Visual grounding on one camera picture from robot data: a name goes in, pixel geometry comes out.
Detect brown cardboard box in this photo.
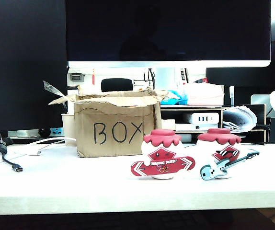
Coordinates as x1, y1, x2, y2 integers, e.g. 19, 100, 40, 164
48, 85, 177, 159

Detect small beige cardboard box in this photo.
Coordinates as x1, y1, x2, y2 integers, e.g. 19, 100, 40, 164
161, 118, 176, 131

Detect red white snowboard doll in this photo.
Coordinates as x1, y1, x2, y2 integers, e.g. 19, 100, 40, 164
130, 128, 197, 181

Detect flat white Apple box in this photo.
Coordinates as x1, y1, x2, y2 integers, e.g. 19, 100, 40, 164
174, 123, 221, 132

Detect red white guitar doll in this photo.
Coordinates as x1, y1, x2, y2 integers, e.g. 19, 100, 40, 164
195, 127, 261, 181

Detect black office chair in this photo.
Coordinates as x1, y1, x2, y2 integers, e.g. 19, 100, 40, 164
101, 78, 134, 92

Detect blue tissue pack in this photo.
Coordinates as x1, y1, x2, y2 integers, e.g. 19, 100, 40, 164
160, 89, 188, 106

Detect white USB charger hub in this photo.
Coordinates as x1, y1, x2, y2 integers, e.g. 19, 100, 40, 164
191, 112, 220, 126

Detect beige paper cup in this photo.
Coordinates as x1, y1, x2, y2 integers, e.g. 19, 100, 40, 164
60, 113, 78, 147

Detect clear packing tape strip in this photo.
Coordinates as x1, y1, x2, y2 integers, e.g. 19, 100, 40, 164
43, 80, 68, 98

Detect large silver-framed monitor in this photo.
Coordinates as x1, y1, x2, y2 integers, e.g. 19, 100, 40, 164
65, 0, 272, 69

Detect rolled printed papers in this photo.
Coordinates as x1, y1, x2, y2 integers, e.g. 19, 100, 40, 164
222, 106, 258, 133

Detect silver power strip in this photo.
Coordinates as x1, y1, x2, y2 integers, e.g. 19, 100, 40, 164
7, 126, 65, 139

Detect black AOC monitor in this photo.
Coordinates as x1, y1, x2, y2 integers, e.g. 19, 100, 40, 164
205, 20, 275, 106

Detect silver monitor stand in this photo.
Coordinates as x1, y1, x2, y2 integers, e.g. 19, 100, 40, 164
250, 93, 273, 116

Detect black wooden desk shelf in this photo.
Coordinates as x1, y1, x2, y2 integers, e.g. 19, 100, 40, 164
160, 103, 267, 146

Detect large black monitor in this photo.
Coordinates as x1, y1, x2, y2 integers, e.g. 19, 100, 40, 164
0, 0, 68, 149

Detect black pen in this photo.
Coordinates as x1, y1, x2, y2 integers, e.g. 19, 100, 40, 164
255, 123, 271, 131

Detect grey wall box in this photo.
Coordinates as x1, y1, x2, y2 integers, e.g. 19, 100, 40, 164
70, 72, 85, 81

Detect white cable with adapter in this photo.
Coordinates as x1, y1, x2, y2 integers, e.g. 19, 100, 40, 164
14, 136, 77, 156

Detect black cable with ferrite block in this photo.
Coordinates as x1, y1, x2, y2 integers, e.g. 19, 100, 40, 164
0, 131, 24, 173

